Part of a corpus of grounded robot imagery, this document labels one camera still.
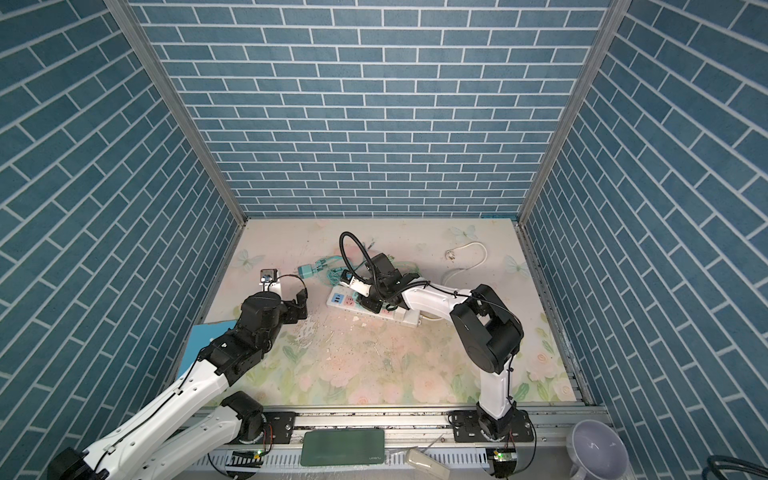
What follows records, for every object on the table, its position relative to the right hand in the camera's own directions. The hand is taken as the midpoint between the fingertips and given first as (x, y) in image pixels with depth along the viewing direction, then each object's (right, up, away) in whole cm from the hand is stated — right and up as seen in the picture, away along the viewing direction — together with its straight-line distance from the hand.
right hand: (363, 293), depth 93 cm
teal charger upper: (-21, +6, +9) cm, 24 cm away
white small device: (+18, -36, -25) cm, 47 cm away
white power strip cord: (+30, +11, +15) cm, 36 cm away
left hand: (-18, +3, -13) cm, 22 cm away
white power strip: (-7, -2, +1) cm, 7 cm away
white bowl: (+58, -34, -22) cm, 71 cm away
